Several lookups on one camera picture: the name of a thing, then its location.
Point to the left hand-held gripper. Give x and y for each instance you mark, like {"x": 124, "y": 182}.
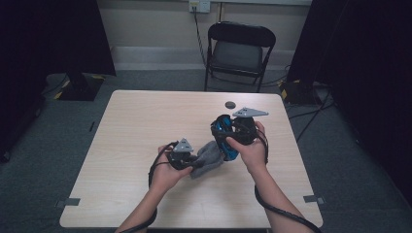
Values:
{"x": 179, "y": 160}

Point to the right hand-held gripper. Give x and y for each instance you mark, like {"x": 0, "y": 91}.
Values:
{"x": 246, "y": 129}

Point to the blue and black shoe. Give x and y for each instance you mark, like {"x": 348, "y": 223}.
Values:
{"x": 226, "y": 150}

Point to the grey sock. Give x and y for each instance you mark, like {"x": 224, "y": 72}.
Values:
{"x": 209, "y": 160}

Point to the person's left hand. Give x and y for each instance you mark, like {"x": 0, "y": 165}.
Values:
{"x": 163, "y": 176}

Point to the person's right hand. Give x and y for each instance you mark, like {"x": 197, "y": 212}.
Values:
{"x": 254, "y": 157}

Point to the black box with yellow label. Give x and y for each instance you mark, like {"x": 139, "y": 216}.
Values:
{"x": 299, "y": 93}

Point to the black folding chair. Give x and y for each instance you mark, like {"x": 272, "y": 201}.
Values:
{"x": 238, "y": 56}

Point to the grey tape mark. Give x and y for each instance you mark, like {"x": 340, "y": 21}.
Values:
{"x": 69, "y": 202}

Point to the black curtain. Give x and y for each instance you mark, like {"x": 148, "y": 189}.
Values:
{"x": 366, "y": 64}
{"x": 48, "y": 32}

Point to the black stand base plate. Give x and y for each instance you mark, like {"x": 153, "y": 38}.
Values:
{"x": 81, "y": 89}

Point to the white wall socket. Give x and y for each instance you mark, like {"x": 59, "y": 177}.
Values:
{"x": 200, "y": 5}

